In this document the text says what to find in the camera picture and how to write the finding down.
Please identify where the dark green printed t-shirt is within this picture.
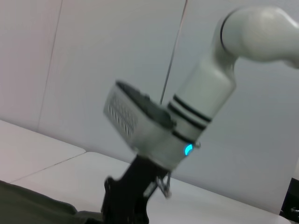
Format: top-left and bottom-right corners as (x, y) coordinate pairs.
(0, 179), (150, 224)

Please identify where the black equipment block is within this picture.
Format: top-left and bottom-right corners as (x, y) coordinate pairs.
(279, 177), (299, 224)

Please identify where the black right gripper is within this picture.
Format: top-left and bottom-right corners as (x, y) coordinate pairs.
(100, 155), (171, 224)

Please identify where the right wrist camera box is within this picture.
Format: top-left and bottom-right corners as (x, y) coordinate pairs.
(102, 80), (176, 150)

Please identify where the silver elbow cable connector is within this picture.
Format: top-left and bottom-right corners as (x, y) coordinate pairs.
(156, 175), (173, 198)

